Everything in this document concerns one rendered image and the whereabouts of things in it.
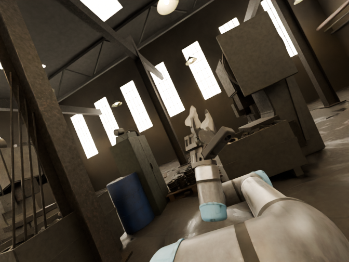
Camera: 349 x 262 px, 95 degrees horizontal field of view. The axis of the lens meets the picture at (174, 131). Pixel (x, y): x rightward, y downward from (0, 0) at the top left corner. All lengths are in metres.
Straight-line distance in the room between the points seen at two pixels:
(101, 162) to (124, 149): 10.31
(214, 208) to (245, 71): 2.43
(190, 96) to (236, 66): 7.71
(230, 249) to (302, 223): 0.08
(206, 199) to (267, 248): 0.31
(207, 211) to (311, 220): 0.29
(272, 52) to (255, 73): 0.37
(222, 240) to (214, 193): 0.28
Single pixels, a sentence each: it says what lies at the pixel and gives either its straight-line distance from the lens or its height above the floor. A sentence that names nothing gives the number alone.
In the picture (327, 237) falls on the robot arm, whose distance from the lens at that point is 0.24.
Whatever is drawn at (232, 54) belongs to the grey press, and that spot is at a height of 1.92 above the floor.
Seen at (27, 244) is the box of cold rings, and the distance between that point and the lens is 2.28.
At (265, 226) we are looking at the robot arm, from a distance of 0.22.
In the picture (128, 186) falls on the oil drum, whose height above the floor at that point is 0.72.
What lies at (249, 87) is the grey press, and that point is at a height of 1.37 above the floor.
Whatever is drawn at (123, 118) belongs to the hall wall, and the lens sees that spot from 11.87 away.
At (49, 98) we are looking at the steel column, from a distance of 2.62.
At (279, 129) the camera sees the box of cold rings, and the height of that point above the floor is 0.66.
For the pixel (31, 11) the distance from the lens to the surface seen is 9.05.
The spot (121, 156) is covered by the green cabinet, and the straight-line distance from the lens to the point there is 3.18.
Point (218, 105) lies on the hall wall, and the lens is 10.11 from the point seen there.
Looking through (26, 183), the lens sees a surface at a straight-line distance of 4.72.
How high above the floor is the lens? 1.11
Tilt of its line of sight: 3 degrees up
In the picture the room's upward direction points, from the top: 24 degrees counter-clockwise
